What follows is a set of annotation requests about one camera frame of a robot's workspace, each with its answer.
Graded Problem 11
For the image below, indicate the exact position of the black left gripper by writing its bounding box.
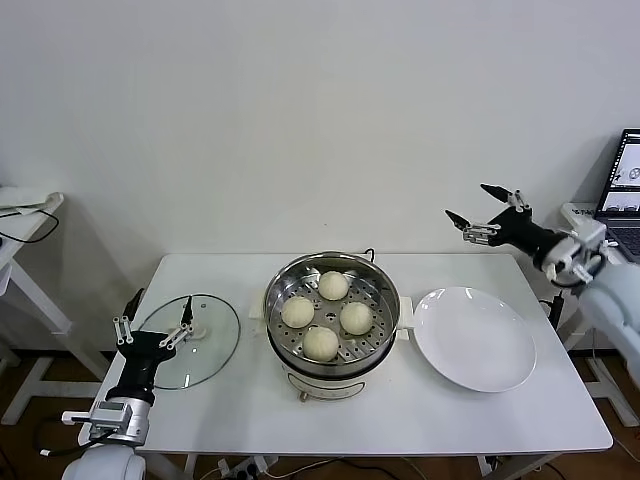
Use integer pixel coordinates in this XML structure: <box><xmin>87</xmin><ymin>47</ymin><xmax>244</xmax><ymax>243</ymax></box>
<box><xmin>112</xmin><ymin>287</ymin><xmax>195</xmax><ymax>401</ymax></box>

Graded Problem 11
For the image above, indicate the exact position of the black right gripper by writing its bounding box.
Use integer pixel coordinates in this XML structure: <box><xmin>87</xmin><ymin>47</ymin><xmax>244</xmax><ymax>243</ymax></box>
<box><xmin>443</xmin><ymin>183</ymin><xmax>559</xmax><ymax>261</ymax></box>

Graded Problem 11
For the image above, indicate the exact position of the white steamed baozi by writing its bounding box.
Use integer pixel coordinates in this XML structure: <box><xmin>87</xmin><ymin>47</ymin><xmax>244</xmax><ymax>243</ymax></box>
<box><xmin>318</xmin><ymin>269</ymin><xmax>350</xmax><ymax>301</ymax></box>
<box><xmin>280</xmin><ymin>295</ymin><xmax>316</xmax><ymax>329</ymax></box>
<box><xmin>339</xmin><ymin>301</ymin><xmax>374</xmax><ymax>336</ymax></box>
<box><xmin>303</xmin><ymin>325</ymin><xmax>340</xmax><ymax>361</ymax></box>

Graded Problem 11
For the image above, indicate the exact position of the perforated steel steamer basket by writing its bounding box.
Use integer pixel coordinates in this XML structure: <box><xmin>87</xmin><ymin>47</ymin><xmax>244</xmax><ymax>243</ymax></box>
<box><xmin>263</xmin><ymin>251</ymin><xmax>401</xmax><ymax>381</ymax></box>

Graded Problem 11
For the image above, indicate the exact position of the stainless steel steamer pot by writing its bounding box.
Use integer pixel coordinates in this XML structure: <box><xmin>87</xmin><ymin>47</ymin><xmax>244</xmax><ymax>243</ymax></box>
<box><xmin>248</xmin><ymin>292</ymin><xmax>416</xmax><ymax>404</ymax></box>

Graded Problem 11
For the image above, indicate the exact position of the round glass pot lid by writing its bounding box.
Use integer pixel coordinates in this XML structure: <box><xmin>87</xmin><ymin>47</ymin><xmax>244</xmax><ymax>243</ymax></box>
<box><xmin>133</xmin><ymin>293</ymin><xmax>242</xmax><ymax>390</ymax></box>

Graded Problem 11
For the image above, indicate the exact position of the white side table with laptop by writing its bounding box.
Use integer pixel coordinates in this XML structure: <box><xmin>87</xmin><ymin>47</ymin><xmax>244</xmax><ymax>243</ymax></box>
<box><xmin>560</xmin><ymin>202</ymin><xmax>640</xmax><ymax>429</ymax></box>

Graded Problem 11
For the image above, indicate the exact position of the round white plate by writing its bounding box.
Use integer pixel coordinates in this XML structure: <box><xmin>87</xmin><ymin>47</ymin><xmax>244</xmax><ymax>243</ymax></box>
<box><xmin>413</xmin><ymin>286</ymin><xmax>538</xmax><ymax>394</ymax></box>

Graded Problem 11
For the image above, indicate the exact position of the dark grey open laptop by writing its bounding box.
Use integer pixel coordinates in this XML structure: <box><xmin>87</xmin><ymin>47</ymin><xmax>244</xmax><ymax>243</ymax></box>
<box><xmin>594</xmin><ymin>128</ymin><xmax>640</xmax><ymax>261</ymax></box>

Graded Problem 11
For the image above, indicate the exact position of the white side table with cloth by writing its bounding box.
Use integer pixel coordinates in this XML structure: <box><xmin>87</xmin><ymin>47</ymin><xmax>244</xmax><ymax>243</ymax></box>
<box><xmin>0</xmin><ymin>184</ymin><xmax>109</xmax><ymax>426</ymax></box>

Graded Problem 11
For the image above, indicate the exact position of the white power strip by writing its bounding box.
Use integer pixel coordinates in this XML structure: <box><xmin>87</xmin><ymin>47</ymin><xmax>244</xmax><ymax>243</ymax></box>
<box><xmin>217</xmin><ymin>455</ymin><xmax>281</xmax><ymax>479</ymax></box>

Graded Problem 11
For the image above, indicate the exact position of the white work table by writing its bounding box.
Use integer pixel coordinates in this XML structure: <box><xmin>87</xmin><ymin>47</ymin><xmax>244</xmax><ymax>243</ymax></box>
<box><xmin>79</xmin><ymin>252</ymin><xmax>615</xmax><ymax>480</ymax></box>

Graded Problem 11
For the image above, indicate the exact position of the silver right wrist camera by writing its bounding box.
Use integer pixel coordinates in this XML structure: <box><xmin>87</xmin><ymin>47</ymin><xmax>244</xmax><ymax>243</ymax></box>
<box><xmin>574</xmin><ymin>219</ymin><xmax>609</xmax><ymax>256</ymax></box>

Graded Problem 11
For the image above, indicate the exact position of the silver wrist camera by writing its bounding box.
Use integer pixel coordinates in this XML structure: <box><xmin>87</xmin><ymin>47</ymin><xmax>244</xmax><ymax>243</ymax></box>
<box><xmin>89</xmin><ymin>399</ymin><xmax>134</xmax><ymax>430</ymax></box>
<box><xmin>574</xmin><ymin>219</ymin><xmax>609</xmax><ymax>256</ymax></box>

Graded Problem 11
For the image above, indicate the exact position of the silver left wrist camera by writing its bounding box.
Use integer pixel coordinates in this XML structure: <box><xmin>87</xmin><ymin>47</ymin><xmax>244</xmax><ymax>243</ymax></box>
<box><xmin>89</xmin><ymin>399</ymin><xmax>134</xmax><ymax>430</ymax></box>

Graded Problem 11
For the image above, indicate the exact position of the black hanging adapter cable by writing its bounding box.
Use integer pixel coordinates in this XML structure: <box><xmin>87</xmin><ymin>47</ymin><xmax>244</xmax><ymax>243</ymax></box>
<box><xmin>539</xmin><ymin>284</ymin><xmax>571</xmax><ymax>334</ymax></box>

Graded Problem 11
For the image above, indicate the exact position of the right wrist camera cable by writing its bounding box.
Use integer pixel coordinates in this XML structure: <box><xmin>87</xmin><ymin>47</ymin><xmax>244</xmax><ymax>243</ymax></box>
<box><xmin>547</xmin><ymin>247</ymin><xmax>616</xmax><ymax>290</ymax></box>

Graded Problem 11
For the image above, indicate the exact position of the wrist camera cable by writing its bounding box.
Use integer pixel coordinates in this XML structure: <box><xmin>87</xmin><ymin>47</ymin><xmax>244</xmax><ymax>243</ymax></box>
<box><xmin>37</xmin><ymin>409</ymin><xmax>94</xmax><ymax>459</ymax></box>
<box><xmin>547</xmin><ymin>247</ymin><xmax>616</xmax><ymax>290</ymax></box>

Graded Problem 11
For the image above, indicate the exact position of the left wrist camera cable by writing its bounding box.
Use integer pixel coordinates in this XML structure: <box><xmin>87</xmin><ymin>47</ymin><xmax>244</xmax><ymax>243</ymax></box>
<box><xmin>37</xmin><ymin>409</ymin><xmax>94</xmax><ymax>459</ymax></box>

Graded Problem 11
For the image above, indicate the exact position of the thin black looped cable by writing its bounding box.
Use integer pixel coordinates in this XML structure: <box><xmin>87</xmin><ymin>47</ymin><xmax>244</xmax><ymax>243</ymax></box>
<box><xmin>0</xmin><ymin>207</ymin><xmax>61</xmax><ymax>246</ymax></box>

